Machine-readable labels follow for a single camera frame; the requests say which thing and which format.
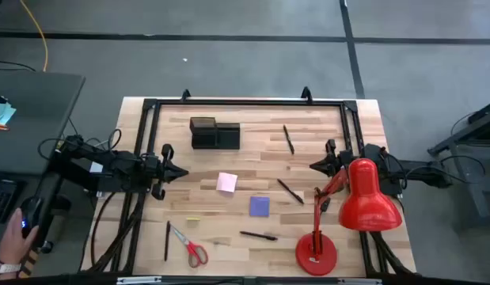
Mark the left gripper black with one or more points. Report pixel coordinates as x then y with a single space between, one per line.
157 170

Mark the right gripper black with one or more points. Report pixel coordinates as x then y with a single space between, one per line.
341 158

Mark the black pen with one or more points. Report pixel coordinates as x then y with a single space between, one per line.
288 139
258 236
290 191
167 241

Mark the white paper note stack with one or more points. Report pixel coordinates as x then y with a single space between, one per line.
227 182

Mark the purple sticky note pad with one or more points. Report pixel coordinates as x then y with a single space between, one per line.
259 206

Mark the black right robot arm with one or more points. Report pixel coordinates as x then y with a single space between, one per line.
422 172

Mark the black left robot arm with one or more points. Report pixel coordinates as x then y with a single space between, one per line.
110 170

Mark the black mesh desk organizer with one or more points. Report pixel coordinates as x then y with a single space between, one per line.
213 136

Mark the red desk lamp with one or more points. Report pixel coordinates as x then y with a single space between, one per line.
367 198

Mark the silver aluminium extrusion piece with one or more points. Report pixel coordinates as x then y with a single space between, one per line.
139 280
359 281

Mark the black computer desk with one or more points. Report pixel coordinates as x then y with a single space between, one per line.
46 190

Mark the black computer mouse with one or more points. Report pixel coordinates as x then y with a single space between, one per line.
31 210

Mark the grey metal side stand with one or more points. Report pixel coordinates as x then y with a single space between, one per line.
472 182

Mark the grey side desk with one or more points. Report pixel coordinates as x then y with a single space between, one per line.
35 118

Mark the black keyboard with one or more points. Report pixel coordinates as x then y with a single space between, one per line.
1 200

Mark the person's hand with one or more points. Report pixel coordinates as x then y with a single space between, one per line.
13 245

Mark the teal paper stack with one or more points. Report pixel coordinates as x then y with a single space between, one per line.
1 112

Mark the person's wristwatch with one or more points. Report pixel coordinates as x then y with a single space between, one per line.
3 268

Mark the black frame clamp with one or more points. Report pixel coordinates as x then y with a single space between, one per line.
185 95
306 95

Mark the black aluminium table frame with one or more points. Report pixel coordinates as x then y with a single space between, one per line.
248 102

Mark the orange black striped post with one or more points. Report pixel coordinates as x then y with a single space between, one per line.
27 263

